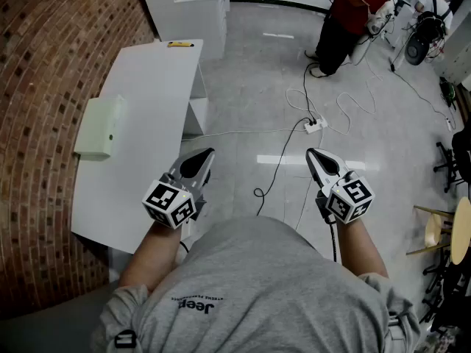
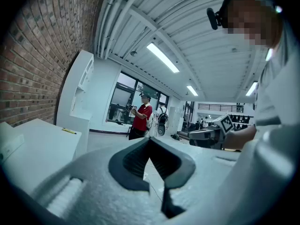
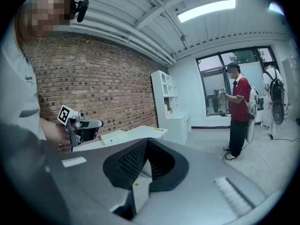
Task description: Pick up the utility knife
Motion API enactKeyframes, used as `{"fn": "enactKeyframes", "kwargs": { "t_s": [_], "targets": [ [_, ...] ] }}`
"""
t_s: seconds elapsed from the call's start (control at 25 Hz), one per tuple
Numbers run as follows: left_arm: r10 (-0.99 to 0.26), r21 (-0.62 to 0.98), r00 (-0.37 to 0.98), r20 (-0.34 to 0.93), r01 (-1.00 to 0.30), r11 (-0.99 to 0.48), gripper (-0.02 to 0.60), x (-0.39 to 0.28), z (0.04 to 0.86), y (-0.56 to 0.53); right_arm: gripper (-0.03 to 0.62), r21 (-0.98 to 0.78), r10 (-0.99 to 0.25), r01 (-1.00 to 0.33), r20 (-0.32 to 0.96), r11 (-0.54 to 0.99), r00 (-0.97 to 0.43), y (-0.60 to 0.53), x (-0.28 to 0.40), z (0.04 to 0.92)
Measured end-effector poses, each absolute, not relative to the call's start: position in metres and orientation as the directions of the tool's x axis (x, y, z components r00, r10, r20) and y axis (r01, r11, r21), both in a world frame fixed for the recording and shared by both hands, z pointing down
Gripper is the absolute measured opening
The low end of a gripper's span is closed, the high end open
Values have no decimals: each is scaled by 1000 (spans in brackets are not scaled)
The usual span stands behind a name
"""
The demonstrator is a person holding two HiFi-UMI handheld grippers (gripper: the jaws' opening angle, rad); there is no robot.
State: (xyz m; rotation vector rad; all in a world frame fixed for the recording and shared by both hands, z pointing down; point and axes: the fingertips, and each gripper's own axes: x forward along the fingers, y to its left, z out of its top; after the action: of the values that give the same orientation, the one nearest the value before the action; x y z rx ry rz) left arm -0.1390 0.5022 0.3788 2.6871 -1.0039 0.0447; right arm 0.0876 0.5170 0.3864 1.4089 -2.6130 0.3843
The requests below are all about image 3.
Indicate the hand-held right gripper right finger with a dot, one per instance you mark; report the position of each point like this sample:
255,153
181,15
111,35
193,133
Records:
199,191

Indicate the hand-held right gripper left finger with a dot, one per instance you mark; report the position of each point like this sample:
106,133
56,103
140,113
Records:
93,177

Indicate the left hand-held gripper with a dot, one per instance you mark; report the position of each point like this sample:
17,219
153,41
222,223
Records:
68,115

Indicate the yellow plastic block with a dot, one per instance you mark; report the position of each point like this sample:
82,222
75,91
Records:
158,129

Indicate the person's left forearm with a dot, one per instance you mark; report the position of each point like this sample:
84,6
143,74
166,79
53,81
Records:
54,130

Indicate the white flat box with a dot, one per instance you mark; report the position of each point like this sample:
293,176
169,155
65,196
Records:
113,137

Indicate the white desk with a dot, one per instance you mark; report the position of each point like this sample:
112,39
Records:
140,132

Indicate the white hutch cabinet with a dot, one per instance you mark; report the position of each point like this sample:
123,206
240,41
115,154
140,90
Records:
178,125

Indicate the person's gray t-shirt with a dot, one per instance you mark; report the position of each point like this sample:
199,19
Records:
16,90

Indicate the black standing fan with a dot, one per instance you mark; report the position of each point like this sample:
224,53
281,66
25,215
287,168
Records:
279,114

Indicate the person's head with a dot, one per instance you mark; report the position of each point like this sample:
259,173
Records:
47,10

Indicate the black-framed window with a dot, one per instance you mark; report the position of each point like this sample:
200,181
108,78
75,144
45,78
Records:
211,64

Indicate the white tall locker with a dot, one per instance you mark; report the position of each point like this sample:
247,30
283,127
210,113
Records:
291,83

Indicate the long ceiling light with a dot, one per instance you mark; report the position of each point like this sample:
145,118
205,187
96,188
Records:
206,9
275,8

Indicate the black head-mounted camera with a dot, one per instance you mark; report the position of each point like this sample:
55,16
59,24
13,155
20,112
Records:
82,9

